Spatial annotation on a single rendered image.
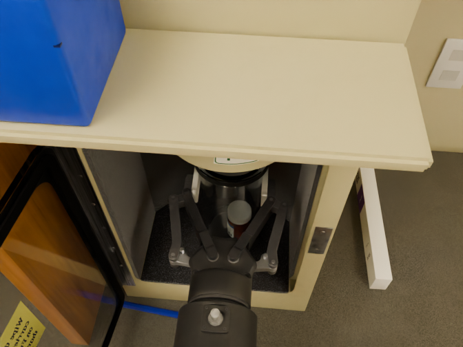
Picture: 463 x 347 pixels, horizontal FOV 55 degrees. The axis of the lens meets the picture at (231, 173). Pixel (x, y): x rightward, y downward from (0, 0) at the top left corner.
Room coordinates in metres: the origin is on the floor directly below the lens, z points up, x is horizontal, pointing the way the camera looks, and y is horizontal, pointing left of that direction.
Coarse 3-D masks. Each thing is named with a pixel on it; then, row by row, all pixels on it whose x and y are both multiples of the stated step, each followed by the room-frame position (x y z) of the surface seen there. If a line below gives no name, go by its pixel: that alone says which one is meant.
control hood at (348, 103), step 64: (128, 64) 0.25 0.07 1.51; (192, 64) 0.25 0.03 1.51; (256, 64) 0.25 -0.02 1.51; (320, 64) 0.25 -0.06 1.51; (384, 64) 0.25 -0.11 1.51; (0, 128) 0.19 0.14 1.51; (64, 128) 0.19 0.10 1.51; (128, 128) 0.19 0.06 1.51; (192, 128) 0.19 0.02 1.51; (256, 128) 0.19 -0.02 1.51; (320, 128) 0.19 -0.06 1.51; (384, 128) 0.19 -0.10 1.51
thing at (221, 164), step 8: (192, 160) 0.31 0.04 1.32; (200, 160) 0.31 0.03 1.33; (208, 160) 0.31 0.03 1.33; (216, 160) 0.31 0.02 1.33; (224, 160) 0.30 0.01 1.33; (232, 160) 0.30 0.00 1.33; (240, 160) 0.30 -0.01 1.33; (248, 160) 0.31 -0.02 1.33; (256, 160) 0.31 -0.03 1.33; (208, 168) 0.30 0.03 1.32; (216, 168) 0.30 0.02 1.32; (224, 168) 0.30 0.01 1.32; (232, 168) 0.30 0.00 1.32; (240, 168) 0.30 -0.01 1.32; (248, 168) 0.30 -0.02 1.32; (256, 168) 0.30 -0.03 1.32
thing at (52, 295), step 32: (32, 160) 0.26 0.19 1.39; (32, 224) 0.22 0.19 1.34; (64, 224) 0.25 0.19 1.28; (0, 256) 0.17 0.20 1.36; (32, 256) 0.20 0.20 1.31; (64, 256) 0.23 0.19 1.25; (0, 288) 0.16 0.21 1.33; (32, 288) 0.18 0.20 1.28; (64, 288) 0.20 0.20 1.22; (96, 288) 0.24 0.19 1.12; (0, 320) 0.14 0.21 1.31; (32, 320) 0.15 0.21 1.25; (64, 320) 0.18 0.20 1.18; (96, 320) 0.21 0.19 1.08
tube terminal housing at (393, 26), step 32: (128, 0) 0.29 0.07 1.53; (160, 0) 0.29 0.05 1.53; (192, 0) 0.29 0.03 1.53; (224, 0) 0.29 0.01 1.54; (256, 0) 0.29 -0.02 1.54; (288, 0) 0.28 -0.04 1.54; (320, 0) 0.28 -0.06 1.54; (352, 0) 0.28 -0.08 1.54; (384, 0) 0.28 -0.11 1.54; (416, 0) 0.28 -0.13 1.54; (224, 32) 0.29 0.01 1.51; (256, 32) 0.28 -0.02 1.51; (288, 32) 0.28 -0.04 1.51; (320, 32) 0.28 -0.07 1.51; (352, 32) 0.28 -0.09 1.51; (384, 32) 0.28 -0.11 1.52; (96, 192) 0.30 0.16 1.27; (320, 192) 0.30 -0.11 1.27; (320, 224) 0.28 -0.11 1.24; (320, 256) 0.28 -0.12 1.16; (128, 288) 0.30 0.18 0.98; (160, 288) 0.30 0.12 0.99
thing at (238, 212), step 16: (208, 176) 0.35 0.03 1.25; (224, 176) 0.35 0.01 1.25; (240, 176) 0.35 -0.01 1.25; (256, 176) 0.35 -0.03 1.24; (208, 192) 0.36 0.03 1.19; (224, 192) 0.35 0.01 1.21; (240, 192) 0.35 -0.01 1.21; (256, 192) 0.36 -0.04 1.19; (208, 208) 0.36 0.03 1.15; (224, 208) 0.34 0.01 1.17; (240, 208) 0.35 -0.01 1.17; (256, 208) 0.36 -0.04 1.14; (208, 224) 0.36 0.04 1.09; (224, 224) 0.34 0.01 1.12; (240, 224) 0.35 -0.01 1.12
